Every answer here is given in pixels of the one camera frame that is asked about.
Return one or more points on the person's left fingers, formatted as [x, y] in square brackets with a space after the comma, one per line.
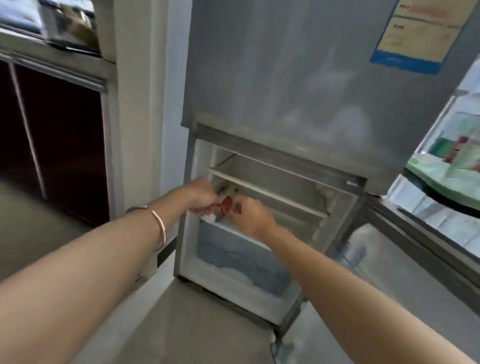
[213, 195]

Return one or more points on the open refrigerator door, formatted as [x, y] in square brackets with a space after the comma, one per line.
[423, 232]

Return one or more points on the person's right forearm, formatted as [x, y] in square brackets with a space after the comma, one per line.
[360, 296]

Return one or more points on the person's left hand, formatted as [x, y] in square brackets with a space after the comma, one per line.
[200, 195]

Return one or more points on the metal pot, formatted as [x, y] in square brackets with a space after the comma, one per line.
[69, 22]

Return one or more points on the red food packet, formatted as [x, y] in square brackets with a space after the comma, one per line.
[221, 207]

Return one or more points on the clear freezer drawer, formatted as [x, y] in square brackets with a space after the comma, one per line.
[243, 268]

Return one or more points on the green plastic bag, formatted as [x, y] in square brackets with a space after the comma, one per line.
[446, 172]

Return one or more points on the blue white energy label sticker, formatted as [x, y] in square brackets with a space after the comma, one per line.
[420, 32]

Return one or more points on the white freezer shelf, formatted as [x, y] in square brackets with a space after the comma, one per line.
[270, 189]

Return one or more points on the dark cabinet with metal frame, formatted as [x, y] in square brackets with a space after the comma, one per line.
[52, 123]

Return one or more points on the person's right fingers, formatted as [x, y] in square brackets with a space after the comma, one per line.
[237, 208]

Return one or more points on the grey refrigerator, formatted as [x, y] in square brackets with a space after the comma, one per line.
[285, 123]

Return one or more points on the person's left forearm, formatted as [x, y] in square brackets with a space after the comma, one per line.
[86, 277]

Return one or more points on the person's right hand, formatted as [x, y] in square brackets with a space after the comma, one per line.
[253, 219]

